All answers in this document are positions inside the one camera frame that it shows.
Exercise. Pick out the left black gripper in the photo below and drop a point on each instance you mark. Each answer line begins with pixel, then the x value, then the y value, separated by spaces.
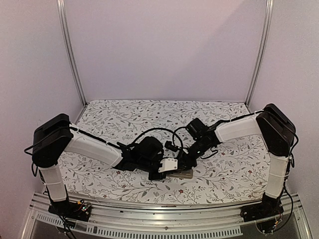
pixel 157 178

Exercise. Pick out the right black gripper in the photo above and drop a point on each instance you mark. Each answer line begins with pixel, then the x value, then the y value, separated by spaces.
pixel 183 159

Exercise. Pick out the white remote control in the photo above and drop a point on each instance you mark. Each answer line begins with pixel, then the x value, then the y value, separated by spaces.
pixel 186 174

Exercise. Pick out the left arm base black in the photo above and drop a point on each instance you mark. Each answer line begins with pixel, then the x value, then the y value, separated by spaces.
pixel 80 210

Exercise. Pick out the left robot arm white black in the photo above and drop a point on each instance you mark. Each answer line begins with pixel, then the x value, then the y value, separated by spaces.
pixel 59 135

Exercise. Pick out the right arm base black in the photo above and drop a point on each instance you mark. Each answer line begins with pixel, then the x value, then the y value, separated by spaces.
pixel 268 207

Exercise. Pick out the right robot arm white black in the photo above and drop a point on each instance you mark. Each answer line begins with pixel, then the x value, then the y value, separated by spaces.
pixel 277 132

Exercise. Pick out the floral patterned table mat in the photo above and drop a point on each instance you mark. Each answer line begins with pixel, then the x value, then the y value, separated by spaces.
pixel 238 172

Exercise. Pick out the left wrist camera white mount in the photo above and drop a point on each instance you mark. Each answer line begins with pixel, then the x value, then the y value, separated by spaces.
pixel 168 164

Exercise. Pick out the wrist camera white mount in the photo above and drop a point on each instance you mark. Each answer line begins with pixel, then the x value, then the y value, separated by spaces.
pixel 174 148
pixel 168 164

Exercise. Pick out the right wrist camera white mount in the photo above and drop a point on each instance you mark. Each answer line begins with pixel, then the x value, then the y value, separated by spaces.
pixel 174 148

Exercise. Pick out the front aluminium rail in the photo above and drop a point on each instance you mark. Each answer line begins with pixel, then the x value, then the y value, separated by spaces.
pixel 113 219

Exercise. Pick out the right aluminium frame post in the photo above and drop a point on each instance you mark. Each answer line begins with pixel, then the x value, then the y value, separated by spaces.
pixel 261 51

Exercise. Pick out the aluminium frame post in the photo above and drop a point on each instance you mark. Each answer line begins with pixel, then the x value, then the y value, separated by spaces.
pixel 261 51
pixel 69 50

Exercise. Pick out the left aluminium frame post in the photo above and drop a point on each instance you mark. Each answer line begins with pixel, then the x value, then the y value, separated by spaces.
pixel 69 50

